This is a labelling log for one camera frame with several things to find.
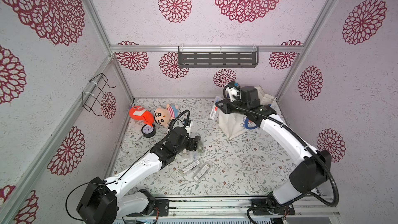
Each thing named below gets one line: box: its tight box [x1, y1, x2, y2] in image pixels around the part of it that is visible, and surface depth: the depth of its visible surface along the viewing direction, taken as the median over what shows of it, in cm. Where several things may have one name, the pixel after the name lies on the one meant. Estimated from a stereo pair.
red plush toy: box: [129, 105, 155, 128], surface depth 103 cm
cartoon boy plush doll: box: [153, 103, 179, 128], surface depth 102 cm
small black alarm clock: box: [140, 123, 156, 138], surface depth 102 cm
